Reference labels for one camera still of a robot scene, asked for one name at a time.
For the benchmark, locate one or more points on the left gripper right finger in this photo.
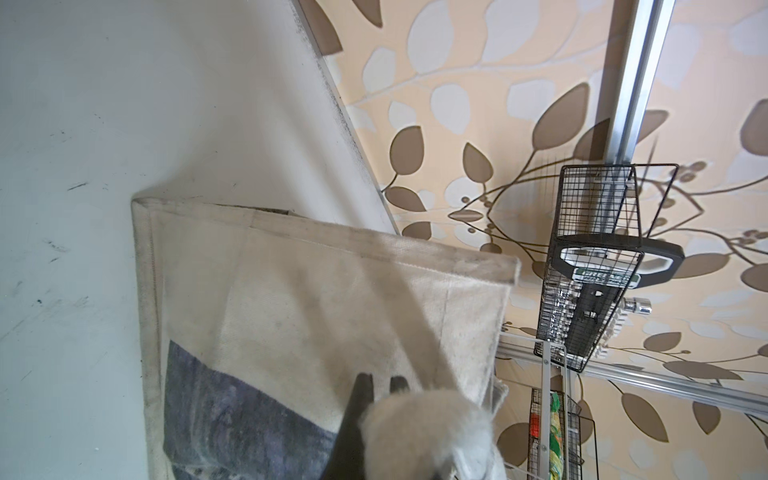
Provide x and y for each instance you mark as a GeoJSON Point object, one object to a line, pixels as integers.
{"type": "Point", "coordinates": [398, 385]}

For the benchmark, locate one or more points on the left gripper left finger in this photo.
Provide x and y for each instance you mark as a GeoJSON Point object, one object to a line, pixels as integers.
{"type": "Point", "coordinates": [347, 457]}

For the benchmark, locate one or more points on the cream canvas grocery bag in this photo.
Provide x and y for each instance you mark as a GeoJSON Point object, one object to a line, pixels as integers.
{"type": "Point", "coordinates": [254, 324]}

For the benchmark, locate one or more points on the green snack bag right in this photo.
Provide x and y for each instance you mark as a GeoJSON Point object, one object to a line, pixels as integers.
{"type": "Point", "coordinates": [556, 442]}

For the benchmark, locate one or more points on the black tool in basket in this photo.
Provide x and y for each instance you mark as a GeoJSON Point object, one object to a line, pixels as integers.
{"type": "Point", "coordinates": [586, 278]}

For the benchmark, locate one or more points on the white wire shelf rack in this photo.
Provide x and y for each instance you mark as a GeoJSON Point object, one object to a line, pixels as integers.
{"type": "Point", "coordinates": [548, 418]}

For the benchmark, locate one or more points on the black wire basket right wall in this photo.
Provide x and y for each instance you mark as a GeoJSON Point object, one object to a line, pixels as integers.
{"type": "Point", "coordinates": [570, 426]}

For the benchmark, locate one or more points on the black wire basket wall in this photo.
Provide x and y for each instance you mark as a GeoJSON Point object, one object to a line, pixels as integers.
{"type": "Point", "coordinates": [570, 426]}
{"type": "Point", "coordinates": [600, 199]}

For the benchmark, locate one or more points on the black wire basket back wall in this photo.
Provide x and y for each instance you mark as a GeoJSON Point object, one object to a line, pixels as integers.
{"type": "Point", "coordinates": [600, 199]}

